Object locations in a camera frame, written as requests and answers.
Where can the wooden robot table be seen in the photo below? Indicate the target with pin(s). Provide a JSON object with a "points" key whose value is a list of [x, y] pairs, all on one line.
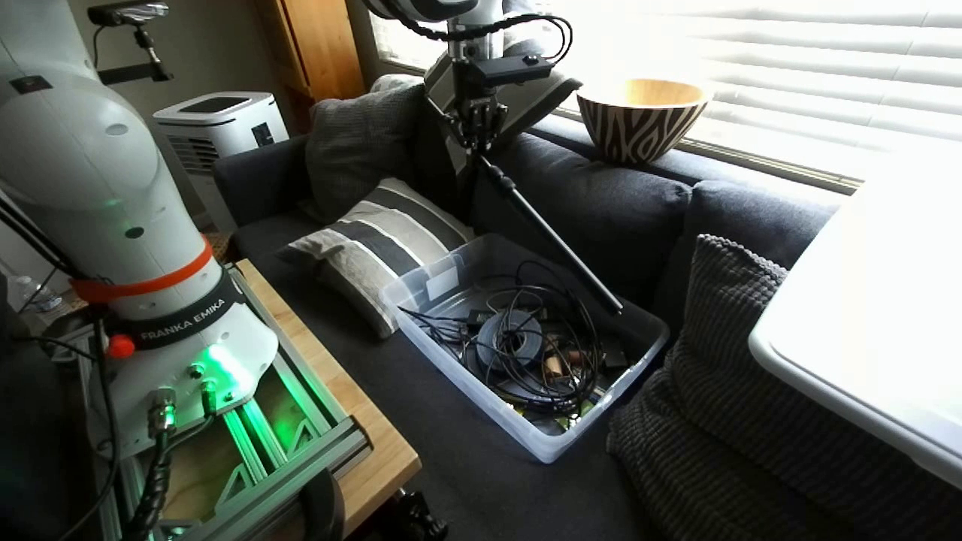
{"points": [[386, 456]]}

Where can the white table top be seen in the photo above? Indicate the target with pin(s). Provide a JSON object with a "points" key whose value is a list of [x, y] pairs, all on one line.
{"points": [[873, 332]]}

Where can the white air purifier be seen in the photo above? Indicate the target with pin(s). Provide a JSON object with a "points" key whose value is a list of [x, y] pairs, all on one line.
{"points": [[214, 130]]}

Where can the dark blue fabric sofa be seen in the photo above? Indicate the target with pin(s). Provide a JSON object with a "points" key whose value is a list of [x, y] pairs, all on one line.
{"points": [[621, 215]]}

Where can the zebra pattern wooden bowl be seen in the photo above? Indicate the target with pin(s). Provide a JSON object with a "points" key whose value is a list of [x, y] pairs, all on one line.
{"points": [[642, 128]]}

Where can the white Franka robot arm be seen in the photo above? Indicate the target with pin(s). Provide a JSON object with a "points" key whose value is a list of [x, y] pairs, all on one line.
{"points": [[99, 198]]}

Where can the grey white striped pillow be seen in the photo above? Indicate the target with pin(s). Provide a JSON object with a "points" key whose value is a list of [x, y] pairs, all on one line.
{"points": [[386, 243], [530, 108]]}

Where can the black camera on stand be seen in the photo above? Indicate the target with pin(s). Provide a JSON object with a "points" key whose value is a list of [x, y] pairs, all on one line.
{"points": [[125, 12]]}

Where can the white window blinds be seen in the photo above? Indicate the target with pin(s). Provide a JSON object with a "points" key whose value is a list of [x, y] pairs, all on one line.
{"points": [[800, 60]]}

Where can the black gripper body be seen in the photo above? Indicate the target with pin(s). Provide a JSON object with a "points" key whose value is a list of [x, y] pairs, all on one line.
{"points": [[477, 93]]}

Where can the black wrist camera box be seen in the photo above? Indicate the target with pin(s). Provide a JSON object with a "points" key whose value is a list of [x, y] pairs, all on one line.
{"points": [[515, 71]]}

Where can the plain grey textured pillow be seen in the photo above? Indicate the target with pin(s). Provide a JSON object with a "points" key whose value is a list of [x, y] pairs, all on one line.
{"points": [[363, 151]]}

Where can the clear plastic storage container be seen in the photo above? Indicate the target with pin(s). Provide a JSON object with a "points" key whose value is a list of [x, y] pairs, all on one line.
{"points": [[604, 385]]}

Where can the dark grey knit cushion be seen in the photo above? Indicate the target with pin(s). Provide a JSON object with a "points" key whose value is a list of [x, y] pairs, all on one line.
{"points": [[740, 440]]}

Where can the wooden wall panel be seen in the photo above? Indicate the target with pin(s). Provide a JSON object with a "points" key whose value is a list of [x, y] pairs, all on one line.
{"points": [[321, 46]]}

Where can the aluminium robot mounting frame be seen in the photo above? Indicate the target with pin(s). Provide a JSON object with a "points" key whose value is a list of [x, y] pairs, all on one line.
{"points": [[289, 440]]}

